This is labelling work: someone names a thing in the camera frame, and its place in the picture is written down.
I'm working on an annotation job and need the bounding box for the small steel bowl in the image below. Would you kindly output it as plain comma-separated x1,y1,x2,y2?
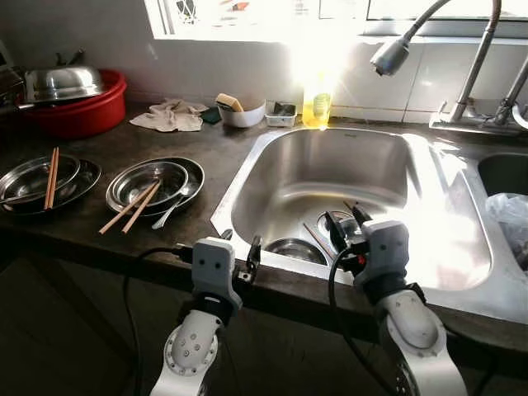
264,238,329,266

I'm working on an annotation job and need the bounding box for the stainless steel sink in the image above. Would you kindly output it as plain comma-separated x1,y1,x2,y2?
210,124,528,324

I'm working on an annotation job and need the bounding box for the steel spoon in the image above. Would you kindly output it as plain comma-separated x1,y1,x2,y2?
152,188,199,231

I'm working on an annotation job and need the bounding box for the round steel plate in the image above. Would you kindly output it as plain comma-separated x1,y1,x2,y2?
0,155,101,217
106,157,205,219

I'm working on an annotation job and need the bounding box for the wooden chopstick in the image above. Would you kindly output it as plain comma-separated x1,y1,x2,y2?
49,147,61,210
44,148,56,210
99,181,161,235
121,181,164,235

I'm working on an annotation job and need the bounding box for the shallow steel bowl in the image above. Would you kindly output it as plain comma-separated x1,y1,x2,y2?
110,161,189,209
0,154,82,205

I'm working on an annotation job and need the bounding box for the yellow dish soap bottle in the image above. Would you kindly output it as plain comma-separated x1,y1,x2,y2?
301,70,333,129

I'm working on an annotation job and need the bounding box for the small white bowl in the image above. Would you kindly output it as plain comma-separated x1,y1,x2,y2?
219,99,266,129

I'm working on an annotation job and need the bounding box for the small white soap dish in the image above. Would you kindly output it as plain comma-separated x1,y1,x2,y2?
266,101,298,128

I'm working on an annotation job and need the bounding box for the beige cloth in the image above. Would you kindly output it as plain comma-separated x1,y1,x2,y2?
130,99,209,133

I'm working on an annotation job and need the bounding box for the yellow sponge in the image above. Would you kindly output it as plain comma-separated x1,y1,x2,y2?
215,93,245,112

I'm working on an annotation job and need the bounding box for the clear plastic bag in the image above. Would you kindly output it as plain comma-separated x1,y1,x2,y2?
485,192,528,269

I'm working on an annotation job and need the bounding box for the chrome faucet with spray head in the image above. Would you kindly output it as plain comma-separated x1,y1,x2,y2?
370,0,516,133

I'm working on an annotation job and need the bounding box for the plain chrome tap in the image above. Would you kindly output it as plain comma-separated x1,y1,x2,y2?
495,58,528,129

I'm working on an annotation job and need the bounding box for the domed steel lid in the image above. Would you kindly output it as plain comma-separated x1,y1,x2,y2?
23,51,106,104

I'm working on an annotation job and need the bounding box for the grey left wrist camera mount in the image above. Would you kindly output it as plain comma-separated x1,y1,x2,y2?
191,238,244,313

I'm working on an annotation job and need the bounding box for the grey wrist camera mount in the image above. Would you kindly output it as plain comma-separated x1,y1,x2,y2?
191,238,244,313
361,219,411,285

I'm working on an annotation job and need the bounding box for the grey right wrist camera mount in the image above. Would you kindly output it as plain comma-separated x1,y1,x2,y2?
361,219,411,285

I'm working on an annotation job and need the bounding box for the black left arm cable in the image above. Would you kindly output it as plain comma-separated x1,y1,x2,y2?
122,244,199,396

